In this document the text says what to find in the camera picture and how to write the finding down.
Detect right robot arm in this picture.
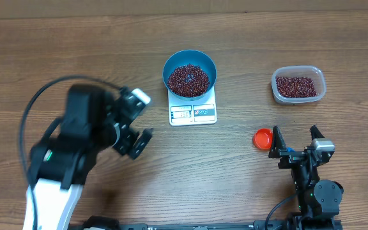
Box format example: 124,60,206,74
264,125,344,230

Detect white kitchen scale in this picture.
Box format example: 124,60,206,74
168,87,217,127

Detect red beans in bowl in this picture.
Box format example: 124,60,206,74
167,64,210,98

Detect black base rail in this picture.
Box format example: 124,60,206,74
68,216,343,230

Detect red measuring scoop blue handle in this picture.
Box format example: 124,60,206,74
252,128,294,152

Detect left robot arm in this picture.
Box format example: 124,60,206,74
23,84,152,229

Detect blue bowl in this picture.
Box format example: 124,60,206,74
162,50,217,100

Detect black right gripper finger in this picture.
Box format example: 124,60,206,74
310,125,324,140
268,126,288,158

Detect clear plastic container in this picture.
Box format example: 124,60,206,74
271,65,326,104

